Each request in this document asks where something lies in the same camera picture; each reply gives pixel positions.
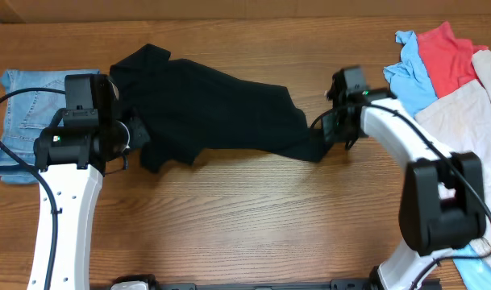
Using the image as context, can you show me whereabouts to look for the black t-shirt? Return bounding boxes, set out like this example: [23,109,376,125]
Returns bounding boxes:
[110,44,330,172]

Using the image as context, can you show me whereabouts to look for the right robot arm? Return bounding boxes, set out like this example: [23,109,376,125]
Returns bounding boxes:
[316,66,491,290]

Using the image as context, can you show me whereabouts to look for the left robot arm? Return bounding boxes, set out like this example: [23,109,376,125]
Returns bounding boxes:
[28,74,150,289]

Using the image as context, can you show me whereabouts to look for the light blue garment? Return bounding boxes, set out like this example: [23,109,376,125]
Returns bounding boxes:
[382,30,491,290]

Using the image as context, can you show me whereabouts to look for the folded blue denim jeans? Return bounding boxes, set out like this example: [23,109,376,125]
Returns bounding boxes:
[0,69,99,184]

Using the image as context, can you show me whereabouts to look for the red garment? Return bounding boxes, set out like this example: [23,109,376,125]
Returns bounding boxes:
[417,21,489,98]

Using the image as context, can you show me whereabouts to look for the beige garment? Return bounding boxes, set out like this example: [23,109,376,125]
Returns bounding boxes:
[413,45,491,271]

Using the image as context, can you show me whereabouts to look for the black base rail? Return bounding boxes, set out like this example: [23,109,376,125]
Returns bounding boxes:
[107,274,443,290]

